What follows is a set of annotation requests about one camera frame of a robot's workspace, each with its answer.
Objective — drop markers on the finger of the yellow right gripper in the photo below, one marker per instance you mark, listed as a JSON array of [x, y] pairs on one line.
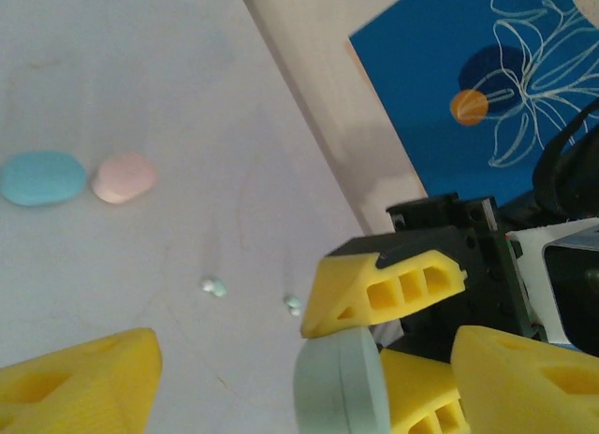
[[421, 387], [346, 284]]

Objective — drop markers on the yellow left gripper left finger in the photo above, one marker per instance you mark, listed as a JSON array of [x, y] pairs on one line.
[[79, 387]]

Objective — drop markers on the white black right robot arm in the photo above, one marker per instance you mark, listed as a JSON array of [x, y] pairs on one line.
[[575, 181]]

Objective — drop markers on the blue earbud charging case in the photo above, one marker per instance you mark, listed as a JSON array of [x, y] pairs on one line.
[[42, 179]]

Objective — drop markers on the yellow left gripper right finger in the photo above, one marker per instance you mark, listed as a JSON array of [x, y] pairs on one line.
[[529, 392]]

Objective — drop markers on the pink earbud charging case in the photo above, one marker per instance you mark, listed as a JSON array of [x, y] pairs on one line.
[[124, 177]]

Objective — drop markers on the mint green earbud charging case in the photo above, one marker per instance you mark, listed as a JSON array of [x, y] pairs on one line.
[[337, 387]]

